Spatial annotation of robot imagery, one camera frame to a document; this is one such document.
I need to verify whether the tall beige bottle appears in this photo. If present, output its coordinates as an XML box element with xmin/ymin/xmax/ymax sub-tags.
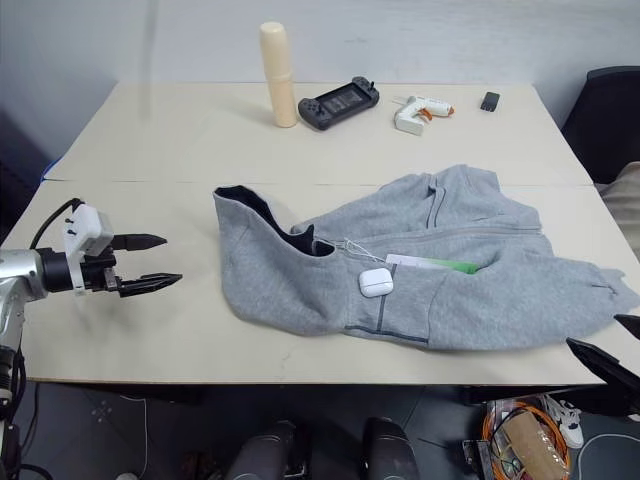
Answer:
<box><xmin>258</xmin><ymin>20</ymin><xmax>298</xmax><ymax>129</ymax></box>

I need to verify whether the white earbuds case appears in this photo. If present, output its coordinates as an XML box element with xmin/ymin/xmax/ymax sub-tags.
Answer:
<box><xmin>357</xmin><ymin>267</ymin><xmax>395</xmax><ymax>300</ymax></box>

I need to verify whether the black handheld game controller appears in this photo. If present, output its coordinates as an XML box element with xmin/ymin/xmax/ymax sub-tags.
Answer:
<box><xmin>297</xmin><ymin>75</ymin><xmax>380</xmax><ymax>132</ymax></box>

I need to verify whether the beige fabric object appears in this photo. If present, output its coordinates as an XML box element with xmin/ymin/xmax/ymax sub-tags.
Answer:
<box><xmin>598</xmin><ymin>161</ymin><xmax>640</xmax><ymax>237</ymax></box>

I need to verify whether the black chair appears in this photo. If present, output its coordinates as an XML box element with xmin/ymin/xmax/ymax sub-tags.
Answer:
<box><xmin>559</xmin><ymin>66</ymin><xmax>640</xmax><ymax>185</ymax></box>

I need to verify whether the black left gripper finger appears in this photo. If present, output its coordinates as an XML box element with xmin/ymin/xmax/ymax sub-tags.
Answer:
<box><xmin>119</xmin><ymin>232</ymin><xmax>168</xmax><ymax>253</ymax></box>
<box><xmin>116</xmin><ymin>272</ymin><xmax>184</xmax><ymax>300</ymax></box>

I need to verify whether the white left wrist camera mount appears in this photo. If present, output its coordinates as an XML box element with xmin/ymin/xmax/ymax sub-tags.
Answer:
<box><xmin>60</xmin><ymin>201</ymin><xmax>116</xmax><ymax>292</ymax></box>

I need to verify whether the white tag string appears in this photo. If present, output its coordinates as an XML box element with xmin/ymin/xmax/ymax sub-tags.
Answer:
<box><xmin>327</xmin><ymin>238</ymin><xmax>387</xmax><ymax>264</ymax></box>

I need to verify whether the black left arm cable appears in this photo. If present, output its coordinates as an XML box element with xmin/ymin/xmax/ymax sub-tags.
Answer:
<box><xmin>28</xmin><ymin>197</ymin><xmax>84</xmax><ymax>251</ymax></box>

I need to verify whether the grey zip hoodie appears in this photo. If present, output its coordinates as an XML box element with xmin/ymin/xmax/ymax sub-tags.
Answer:
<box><xmin>212</xmin><ymin>163</ymin><xmax>624</xmax><ymax>354</ymax></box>

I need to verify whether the dark rounded shape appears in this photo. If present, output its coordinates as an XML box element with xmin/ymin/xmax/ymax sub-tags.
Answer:
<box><xmin>227</xmin><ymin>419</ymin><xmax>312</xmax><ymax>480</ymax></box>
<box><xmin>361</xmin><ymin>416</ymin><xmax>420</xmax><ymax>480</ymax></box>

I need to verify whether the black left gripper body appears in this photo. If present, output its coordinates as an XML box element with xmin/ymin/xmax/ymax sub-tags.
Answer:
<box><xmin>79</xmin><ymin>234</ymin><xmax>125</xmax><ymax>297</ymax></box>

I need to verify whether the white floor cable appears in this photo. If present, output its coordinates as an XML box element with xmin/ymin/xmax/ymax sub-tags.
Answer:
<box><xmin>578</xmin><ymin>431</ymin><xmax>640</xmax><ymax>480</ymax></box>

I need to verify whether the white shoe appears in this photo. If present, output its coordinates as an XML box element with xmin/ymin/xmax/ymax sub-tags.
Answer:
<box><xmin>545</xmin><ymin>393</ymin><xmax>586</xmax><ymax>450</ymax></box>

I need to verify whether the orange cable coil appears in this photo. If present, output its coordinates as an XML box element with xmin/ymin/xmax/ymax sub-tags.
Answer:
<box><xmin>481</xmin><ymin>398</ymin><xmax>572</xmax><ymax>480</ymax></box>

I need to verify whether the white hot glue gun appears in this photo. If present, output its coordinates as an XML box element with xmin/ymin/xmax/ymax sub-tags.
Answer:
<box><xmin>391</xmin><ymin>94</ymin><xmax>456</xmax><ymax>136</ymax></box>

